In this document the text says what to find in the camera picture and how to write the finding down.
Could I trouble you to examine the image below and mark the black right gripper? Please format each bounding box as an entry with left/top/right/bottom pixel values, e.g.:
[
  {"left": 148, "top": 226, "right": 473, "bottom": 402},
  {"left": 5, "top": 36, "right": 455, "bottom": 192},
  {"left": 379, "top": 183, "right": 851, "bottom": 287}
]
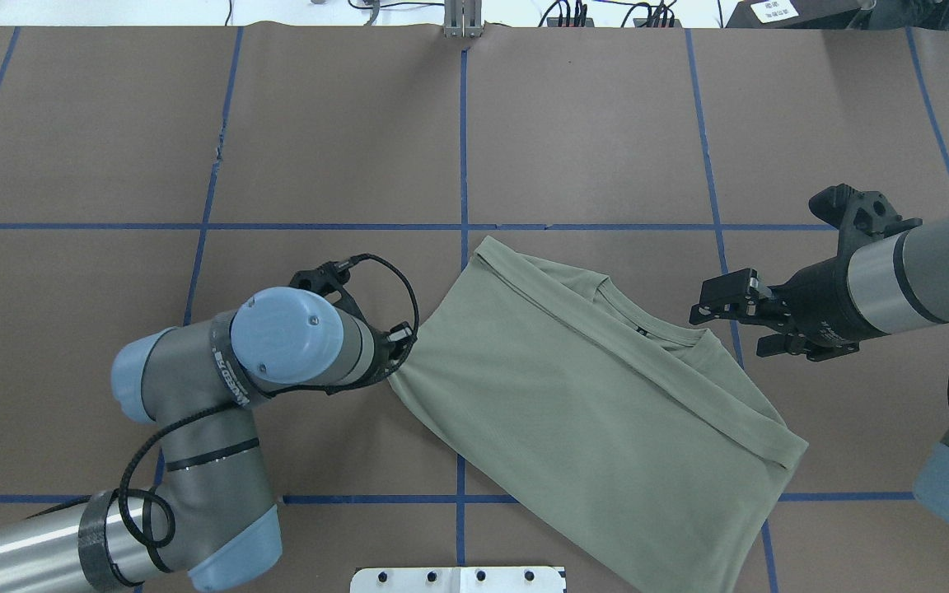
[{"left": 689, "top": 184, "right": 923, "bottom": 362}]

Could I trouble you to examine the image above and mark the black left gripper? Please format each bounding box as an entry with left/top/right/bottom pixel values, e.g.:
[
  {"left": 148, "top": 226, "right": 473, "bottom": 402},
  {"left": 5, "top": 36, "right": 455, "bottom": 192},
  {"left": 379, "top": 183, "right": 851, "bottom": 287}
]
[{"left": 290, "top": 260, "right": 418, "bottom": 391}]

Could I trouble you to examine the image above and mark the sage green long-sleeve shirt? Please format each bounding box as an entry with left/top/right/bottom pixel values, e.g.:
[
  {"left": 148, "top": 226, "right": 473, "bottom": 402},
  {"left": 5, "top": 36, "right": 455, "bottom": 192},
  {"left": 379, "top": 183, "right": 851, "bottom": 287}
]
[{"left": 390, "top": 237, "right": 807, "bottom": 592}]

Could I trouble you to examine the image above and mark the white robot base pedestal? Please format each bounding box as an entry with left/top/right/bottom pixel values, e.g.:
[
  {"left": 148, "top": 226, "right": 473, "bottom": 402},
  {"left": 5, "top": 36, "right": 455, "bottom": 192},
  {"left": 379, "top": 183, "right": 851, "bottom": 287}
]
[{"left": 349, "top": 566, "right": 568, "bottom": 592}]

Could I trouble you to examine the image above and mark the aluminium frame post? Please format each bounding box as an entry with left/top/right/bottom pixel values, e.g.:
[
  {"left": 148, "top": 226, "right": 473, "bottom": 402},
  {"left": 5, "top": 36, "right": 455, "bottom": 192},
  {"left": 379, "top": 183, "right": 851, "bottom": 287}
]
[{"left": 442, "top": 0, "right": 484, "bottom": 39}]

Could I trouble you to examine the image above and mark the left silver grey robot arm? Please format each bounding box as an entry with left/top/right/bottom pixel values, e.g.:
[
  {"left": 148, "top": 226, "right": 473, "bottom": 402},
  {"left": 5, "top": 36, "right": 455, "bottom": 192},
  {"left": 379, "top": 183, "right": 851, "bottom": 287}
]
[{"left": 0, "top": 253, "right": 419, "bottom": 592}]

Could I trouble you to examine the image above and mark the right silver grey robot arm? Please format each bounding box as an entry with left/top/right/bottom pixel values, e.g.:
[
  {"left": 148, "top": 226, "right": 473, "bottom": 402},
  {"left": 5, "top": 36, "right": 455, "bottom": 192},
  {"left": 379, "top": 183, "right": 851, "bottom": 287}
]
[{"left": 690, "top": 184, "right": 949, "bottom": 525}]

